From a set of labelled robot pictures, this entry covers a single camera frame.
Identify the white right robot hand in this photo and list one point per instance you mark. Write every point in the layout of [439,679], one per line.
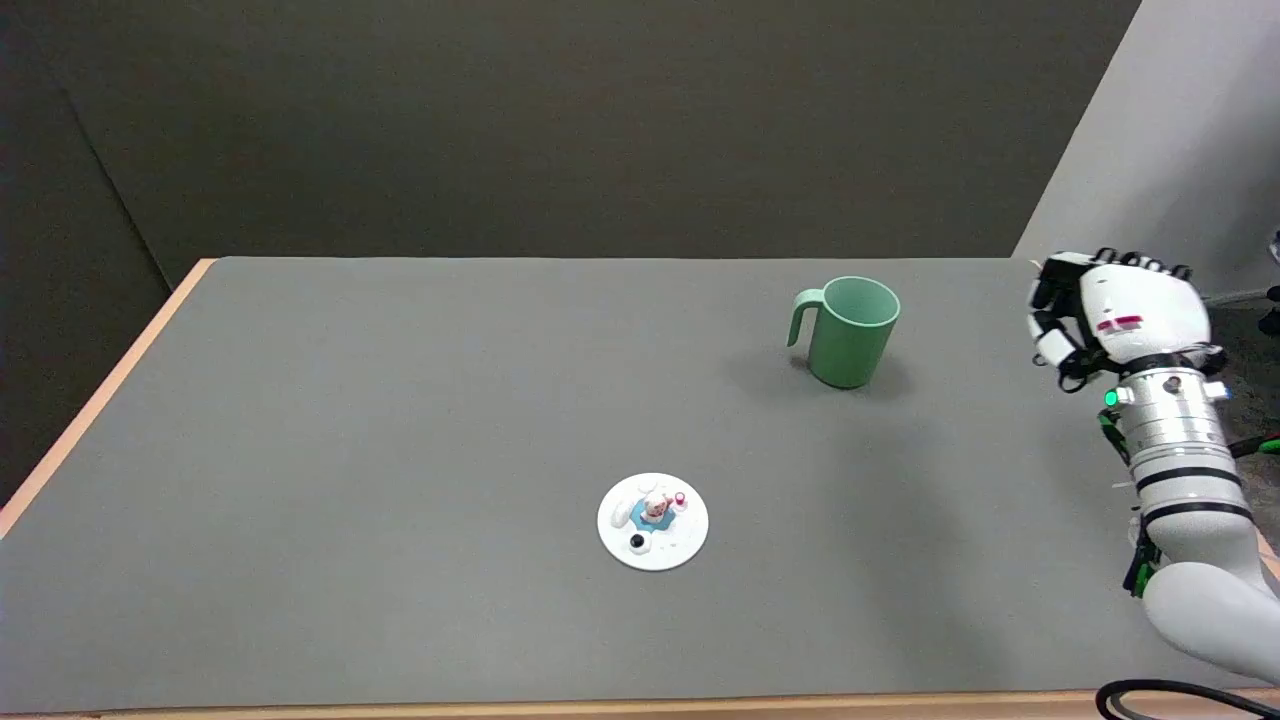
[1140,310]

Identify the white cup lid with figurine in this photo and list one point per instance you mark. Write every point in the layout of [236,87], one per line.
[665,540]

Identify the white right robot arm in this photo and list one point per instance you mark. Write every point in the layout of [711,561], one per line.
[1185,470]

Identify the office chair base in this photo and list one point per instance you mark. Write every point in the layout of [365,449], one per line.
[1272,322]

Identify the green plastic mug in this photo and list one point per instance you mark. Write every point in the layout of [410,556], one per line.
[850,335]

